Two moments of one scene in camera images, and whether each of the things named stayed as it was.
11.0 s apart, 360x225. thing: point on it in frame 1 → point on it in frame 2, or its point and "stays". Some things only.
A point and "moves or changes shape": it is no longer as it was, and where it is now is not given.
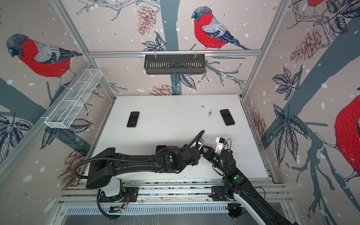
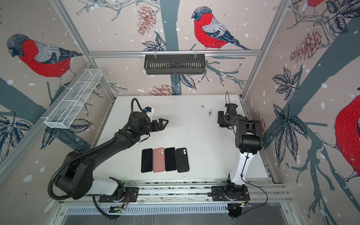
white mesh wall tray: x=64 y=113 stays
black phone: x=159 y=147 moves or changes shape
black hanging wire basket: x=174 y=64 stays
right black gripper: x=209 y=153 → x=221 y=118
